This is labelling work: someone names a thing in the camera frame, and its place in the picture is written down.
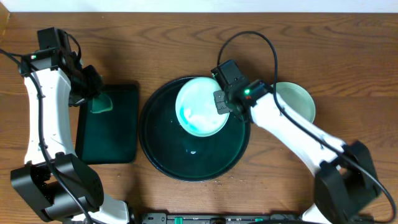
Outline mint green plate front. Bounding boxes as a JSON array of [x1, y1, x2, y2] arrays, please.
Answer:
[[175, 77, 229, 138]]

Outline mint green plate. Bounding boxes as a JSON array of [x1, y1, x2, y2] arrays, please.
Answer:
[[276, 82, 316, 123], [175, 77, 229, 138]]

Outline green scrubbing sponge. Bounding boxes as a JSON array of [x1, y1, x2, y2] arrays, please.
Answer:
[[90, 93, 113, 114]]

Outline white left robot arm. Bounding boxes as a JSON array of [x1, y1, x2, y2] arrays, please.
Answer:
[[11, 27, 131, 223]]

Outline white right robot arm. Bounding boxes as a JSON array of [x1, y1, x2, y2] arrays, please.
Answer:
[[211, 60, 381, 223]]

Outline round black tray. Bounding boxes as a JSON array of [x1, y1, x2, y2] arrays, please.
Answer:
[[139, 77, 251, 182]]

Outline rectangular black water tray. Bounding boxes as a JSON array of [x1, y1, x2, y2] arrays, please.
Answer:
[[75, 84, 139, 164]]

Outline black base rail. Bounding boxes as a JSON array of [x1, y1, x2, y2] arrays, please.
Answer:
[[141, 213, 303, 224]]

